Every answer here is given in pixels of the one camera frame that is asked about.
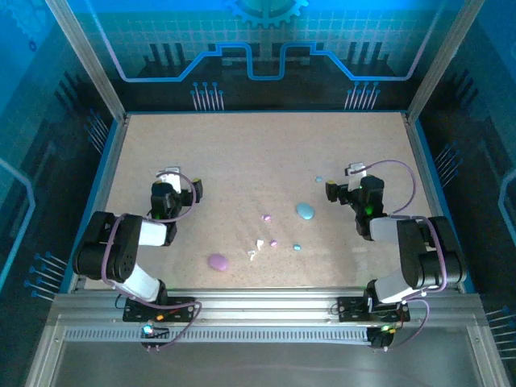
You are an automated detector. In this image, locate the purple earbud charging case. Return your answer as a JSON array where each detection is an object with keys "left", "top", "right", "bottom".
[{"left": 206, "top": 252, "right": 230, "bottom": 272}]

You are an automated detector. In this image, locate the left controller board with LED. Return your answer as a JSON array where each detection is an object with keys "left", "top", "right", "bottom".
[{"left": 139, "top": 322, "right": 170, "bottom": 352}]

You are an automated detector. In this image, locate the controller board with led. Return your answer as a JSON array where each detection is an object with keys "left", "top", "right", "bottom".
[
  {"left": 139, "top": 322, "right": 170, "bottom": 352},
  {"left": 368, "top": 324, "right": 398, "bottom": 352}
]

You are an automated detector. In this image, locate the right controller board with LED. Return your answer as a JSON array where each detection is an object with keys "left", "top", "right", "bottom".
[{"left": 368, "top": 324, "right": 398, "bottom": 352}]

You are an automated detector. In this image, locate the grey metal tray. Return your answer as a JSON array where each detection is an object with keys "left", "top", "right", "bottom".
[{"left": 23, "top": 318, "right": 511, "bottom": 387}]

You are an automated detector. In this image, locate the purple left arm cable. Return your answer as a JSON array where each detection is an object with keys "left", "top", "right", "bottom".
[{"left": 100, "top": 171, "right": 202, "bottom": 352}]

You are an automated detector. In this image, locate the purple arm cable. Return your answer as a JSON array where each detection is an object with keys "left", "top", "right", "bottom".
[
  {"left": 350, "top": 160, "right": 448, "bottom": 352},
  {"left": 100, "top": 171, "right": 202, "bottom": 352}
]

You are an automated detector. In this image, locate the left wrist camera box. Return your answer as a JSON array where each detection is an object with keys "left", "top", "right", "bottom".
[{"left": 156, "top": 165, "right": 182, "bottom": 194}]

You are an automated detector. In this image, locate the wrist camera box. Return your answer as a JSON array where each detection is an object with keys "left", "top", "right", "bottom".
[
  {"left": 344, "top": 162, "right": 370, "bottom": 189},
  {"left": 156, "top": 165, "right": 182, "bottom": 194}
]

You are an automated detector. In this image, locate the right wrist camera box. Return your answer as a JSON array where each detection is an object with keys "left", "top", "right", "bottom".
[{"left": 344, "top": 162, "right": 370, "bottom": 189}]

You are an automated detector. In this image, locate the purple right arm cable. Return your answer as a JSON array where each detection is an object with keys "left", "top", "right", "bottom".
[{"left": 350, "top": 160, "right": 448, "bottom": 352}]

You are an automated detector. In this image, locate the aluminium table side rail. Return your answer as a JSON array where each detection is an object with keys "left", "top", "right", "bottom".
[
  {"left": 66, "top": 114, "right": 130, "bottom": 293},
  {"left": 402, "top": 112, "right": 464, "bottom": 293}
]

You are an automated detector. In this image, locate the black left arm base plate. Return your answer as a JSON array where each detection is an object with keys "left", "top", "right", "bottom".
[{"left": 123, "top": 297, "right": 198, "bottom": 323}]

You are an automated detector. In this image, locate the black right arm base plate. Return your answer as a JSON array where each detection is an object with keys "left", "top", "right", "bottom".
[{"left": 337, "top": 296, "right": 411, "bottom": 323}]

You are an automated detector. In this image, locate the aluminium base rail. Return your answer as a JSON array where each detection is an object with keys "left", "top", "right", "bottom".
[{"left": 52, "top": 286, "right": 485, "bottom": 323}]

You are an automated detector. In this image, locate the aluminium frame post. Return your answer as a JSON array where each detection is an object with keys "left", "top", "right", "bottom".
[
  {"left": 44, "top": 0, "right": 128, "bottom": 122},
  {"left": 406, "top": 0, "right": 487, "bottom": 122}
]

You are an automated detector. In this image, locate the slotted grey cable duct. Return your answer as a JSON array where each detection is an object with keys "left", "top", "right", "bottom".
[{"left": 63, "top": 326, "right": 374, "bottom": 344}]

